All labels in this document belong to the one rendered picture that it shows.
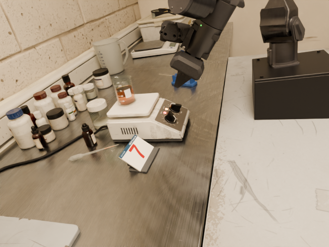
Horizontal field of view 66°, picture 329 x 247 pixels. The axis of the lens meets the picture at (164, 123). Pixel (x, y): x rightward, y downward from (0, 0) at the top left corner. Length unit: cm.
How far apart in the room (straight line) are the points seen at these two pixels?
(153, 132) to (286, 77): 34
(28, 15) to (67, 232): 83
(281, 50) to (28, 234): 70
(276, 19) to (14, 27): 83
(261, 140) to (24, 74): 82
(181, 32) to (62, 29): 82
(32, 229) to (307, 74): 66
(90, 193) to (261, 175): 36
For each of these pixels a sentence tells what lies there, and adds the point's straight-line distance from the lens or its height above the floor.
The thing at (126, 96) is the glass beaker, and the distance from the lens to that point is 68.
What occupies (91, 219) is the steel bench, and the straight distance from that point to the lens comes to 53.
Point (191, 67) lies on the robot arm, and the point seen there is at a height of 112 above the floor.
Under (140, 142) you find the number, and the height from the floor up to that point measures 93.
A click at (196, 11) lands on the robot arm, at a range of 46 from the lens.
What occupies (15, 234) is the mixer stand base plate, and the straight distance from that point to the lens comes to 58.
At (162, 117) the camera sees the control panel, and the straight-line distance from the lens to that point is 65.
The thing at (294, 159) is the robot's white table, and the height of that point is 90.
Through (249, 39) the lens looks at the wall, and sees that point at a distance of 204.
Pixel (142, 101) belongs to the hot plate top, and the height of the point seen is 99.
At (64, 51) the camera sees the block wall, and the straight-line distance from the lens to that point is 125.
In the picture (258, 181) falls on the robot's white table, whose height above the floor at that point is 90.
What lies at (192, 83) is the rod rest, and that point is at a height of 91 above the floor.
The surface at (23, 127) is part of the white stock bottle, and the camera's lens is 83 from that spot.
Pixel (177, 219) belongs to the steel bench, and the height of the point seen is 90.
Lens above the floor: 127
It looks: 30 degrees down
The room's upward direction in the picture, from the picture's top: 12 degrees counter-clockwise
